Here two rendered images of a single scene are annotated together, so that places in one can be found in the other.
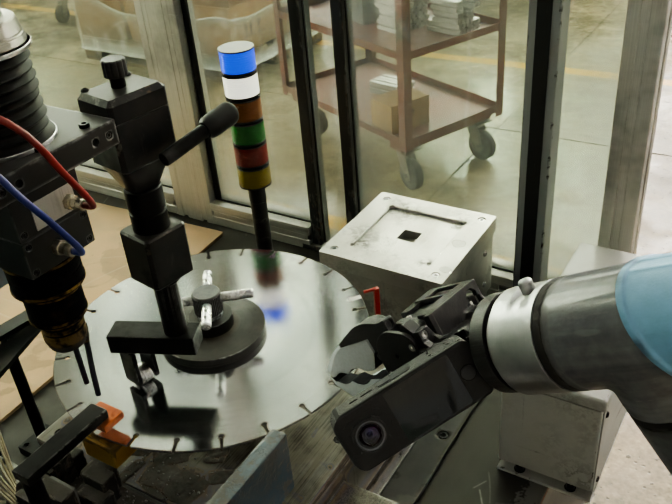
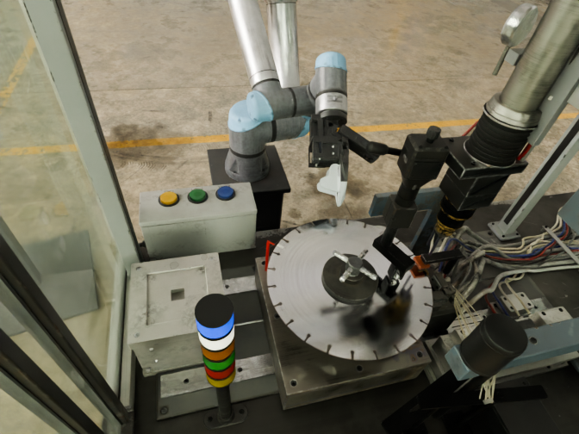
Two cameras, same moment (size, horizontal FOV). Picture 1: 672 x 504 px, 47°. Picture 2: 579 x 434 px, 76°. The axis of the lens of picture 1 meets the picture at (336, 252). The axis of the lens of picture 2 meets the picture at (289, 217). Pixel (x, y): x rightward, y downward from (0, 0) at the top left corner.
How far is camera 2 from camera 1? 113 cm
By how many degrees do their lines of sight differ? 95
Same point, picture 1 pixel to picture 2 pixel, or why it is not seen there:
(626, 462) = not seen: hidden behind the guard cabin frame
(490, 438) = (242, 257)
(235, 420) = (372, 235)
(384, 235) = (185, 306)
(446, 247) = (182, 268)
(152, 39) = not seen: outside the picture
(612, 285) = (340, 70)
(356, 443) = not seen: hidden behind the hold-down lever
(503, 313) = (343, 103)
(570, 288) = (339, 82)
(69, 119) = (456, 148)
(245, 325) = (338, 263)
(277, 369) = (341, 241)
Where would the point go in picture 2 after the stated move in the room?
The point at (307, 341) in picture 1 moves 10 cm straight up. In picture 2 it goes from (320, 243) to (327, 210)
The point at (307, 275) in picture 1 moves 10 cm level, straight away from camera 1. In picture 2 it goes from (281, 275) to (245, 308)
